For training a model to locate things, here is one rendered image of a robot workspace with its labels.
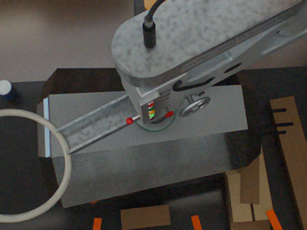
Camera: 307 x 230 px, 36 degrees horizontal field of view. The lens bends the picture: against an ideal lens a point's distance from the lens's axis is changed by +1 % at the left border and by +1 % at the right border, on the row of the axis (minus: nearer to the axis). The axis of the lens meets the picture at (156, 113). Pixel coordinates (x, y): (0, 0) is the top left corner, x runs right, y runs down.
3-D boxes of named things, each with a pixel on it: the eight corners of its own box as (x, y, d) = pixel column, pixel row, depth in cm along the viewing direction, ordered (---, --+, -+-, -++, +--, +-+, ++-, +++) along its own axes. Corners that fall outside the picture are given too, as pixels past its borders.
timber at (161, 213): (123, 230, 300) (122, 229, 289) (122, 211, 303) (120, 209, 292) (170, 224, 301) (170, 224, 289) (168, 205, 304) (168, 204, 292)
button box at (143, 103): (157, 110, 197) (156, 89, 169) (160, 115, 196) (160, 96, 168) (140, 119, 196) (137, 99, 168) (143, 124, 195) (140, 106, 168)
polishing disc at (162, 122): (178, 126, 232) (178, 125, 231) (136, 134, 231) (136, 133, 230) (170, 85, 237) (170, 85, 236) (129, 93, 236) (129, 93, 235)
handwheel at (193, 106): (198, 87, 210) (201, 76, 196) (210, 106, 208) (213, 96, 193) (169, 103, 208) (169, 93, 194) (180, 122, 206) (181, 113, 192)
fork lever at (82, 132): (187, 58, 221) (188, 54, 216) (207, 93, 216) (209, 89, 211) (53, 126, 211) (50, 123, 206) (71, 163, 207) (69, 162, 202)
